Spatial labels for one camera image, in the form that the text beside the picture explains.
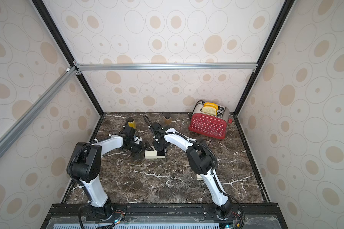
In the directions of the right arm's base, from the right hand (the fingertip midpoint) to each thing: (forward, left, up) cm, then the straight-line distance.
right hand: (157, 150), depth 94 cm
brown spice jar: (+24, -5, +5) cm, 25 cm away
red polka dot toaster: (+15, -36, +10) cm, 40 cm away
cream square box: (-16, -27, -2) cm, 31 cm away
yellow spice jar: (+19, +21, +6) cm, 29 cm away
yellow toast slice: (+26, -35, +18) cm, 47 cm away
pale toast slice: (+23, -34, +17) cm, 44 cm away
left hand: (-2, +3, +2) cm, 5 cm away
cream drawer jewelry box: (-4, +4, +1) cm, 6 cm away
